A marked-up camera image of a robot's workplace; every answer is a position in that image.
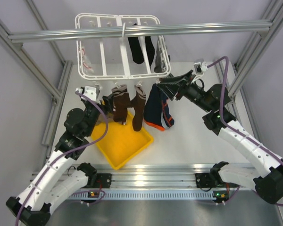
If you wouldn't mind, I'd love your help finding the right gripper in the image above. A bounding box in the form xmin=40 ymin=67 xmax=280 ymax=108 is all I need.
xmin=158 ymin=70 xmax=213 ymax=113

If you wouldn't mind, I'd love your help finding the brown sock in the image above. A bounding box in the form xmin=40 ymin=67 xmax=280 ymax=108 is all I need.
xmin=111 ymin=84 xmax=131 ymax=122
xmin=131 ymin=85 xmax=146 ymax=131

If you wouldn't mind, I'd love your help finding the white clip drying hanger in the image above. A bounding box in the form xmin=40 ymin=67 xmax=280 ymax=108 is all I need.
xmin=75 ymin=13 xmax=170 ymax=81

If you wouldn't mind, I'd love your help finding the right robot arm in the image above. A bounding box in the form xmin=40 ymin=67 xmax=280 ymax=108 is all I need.
xmin=157 ymin=71 xmax=283 ymax=204

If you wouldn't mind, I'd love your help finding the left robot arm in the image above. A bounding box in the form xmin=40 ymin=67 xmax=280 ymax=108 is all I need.
xmin=6 ymin=94 xmax=107 ymax=226

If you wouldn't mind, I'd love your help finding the grey sock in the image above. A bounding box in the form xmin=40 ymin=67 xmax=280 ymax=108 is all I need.
xmin=154 ymin=38 xmax=171 ymax=74

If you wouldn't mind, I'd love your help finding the navy orange underwear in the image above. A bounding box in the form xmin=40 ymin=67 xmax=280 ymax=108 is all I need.
xmin=143 ymin=84 xmax=175 ymax=131

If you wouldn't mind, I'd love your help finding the yellow plastic tray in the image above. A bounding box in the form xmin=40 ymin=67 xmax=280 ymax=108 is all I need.
xmin=88 ymin=112 xmax=154 ymax=170

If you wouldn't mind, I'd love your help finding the black sock right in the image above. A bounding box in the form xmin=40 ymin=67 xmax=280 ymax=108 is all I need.
xmin=145 ymin=36 xmax=155 ymax=67

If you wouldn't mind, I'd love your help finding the black sock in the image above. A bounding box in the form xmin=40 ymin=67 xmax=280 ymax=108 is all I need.
xmin=128 ymin=37 xmax=144 ymax=65
xmin=145 ymin=36 xmax=155 ymax=67

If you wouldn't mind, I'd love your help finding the black sock left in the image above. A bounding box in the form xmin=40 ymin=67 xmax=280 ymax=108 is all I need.
xmin=128 ymin=37 xmax=144 ymax=65

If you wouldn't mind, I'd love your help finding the aluminium crossbar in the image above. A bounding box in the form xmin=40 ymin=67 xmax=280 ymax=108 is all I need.
xmin=8 ymin=20 xmax=273 ymax=43

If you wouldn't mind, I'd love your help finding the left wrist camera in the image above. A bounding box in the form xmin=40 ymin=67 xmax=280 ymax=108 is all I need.
xmin=75 ymin=84 xmax=101 ymax=102

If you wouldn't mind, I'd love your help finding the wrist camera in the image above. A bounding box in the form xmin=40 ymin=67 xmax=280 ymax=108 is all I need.
xmin=193 ymin=59 xmax=208 ymax=76
xmin=75 ymin=84 xmax=101 ymax=102

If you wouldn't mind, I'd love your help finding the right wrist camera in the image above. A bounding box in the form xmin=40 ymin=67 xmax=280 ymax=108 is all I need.
xmin=193 ymin=59 xmax=208 ymax=76

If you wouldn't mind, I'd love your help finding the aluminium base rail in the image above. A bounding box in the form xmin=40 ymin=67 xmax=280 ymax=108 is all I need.
xmin=94 ymin=164 xmax=213 ymax=190

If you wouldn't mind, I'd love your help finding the slotted cable duct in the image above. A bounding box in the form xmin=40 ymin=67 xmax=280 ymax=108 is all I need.
xmin=68 ymin=190 xmax=228 ymax=201

